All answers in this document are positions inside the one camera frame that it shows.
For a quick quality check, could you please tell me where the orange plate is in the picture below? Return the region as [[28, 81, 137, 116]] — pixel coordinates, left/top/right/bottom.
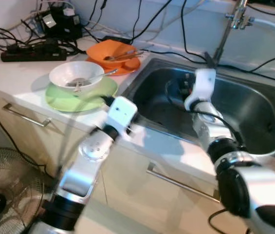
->
[[86, 56, 142, 77]]

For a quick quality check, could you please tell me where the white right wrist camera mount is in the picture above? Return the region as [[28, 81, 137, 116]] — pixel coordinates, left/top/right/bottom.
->
[[183, 68, 217, 112]]

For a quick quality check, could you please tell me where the black charger box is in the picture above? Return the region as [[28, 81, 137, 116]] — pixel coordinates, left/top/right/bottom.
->
[[34, 4, 83, 40]]

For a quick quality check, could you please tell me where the white faucet hose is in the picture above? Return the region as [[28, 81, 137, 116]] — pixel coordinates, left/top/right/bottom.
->
[[252, 17, 275, 42]]

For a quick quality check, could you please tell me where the black wall cable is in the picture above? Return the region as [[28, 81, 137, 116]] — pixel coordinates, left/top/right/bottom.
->
[[180, 0, 210, 63]]

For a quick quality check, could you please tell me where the metal cabinet handle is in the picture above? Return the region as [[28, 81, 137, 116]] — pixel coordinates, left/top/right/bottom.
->
[[3, 103, 51, 128], [146, 162, 221, 202]]

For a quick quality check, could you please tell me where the light green plate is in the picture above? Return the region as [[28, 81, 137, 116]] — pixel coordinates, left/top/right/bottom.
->
[[45, 76, 119, 113]]

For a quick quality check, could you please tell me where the orange bowl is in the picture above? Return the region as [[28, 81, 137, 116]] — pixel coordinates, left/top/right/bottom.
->
[[86, 39, 139, 66]]

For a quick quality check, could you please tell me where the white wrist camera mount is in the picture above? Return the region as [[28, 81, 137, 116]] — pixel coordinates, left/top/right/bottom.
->
[[183, 68, 217, 112], [106, 96, 139, 140]]

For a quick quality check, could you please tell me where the long thin metal spoon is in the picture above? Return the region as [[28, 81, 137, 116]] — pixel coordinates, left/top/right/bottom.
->
[[69, 68, 119, 92]]

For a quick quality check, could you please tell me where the stainless steel sink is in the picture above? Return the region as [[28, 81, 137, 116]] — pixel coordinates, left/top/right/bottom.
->
[[119, 56, 275, 171]]

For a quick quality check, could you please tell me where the black power strip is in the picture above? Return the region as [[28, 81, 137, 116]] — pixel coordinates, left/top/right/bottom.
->
[[1, 41, 68, 62]]

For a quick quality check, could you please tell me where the metal sink faucet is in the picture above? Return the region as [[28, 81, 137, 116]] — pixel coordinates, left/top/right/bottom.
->
[[204, 0, 255, 68]]

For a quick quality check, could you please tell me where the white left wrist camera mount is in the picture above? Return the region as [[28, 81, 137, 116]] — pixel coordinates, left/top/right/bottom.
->
[[106, 96, 139, 140]]

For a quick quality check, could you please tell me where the black floor fan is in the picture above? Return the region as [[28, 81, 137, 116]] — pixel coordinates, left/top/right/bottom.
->
[[0, 148, 54, 234]]

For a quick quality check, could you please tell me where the white bowl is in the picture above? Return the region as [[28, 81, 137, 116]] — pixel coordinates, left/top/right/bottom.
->
[[49, 61, 105, 93]]

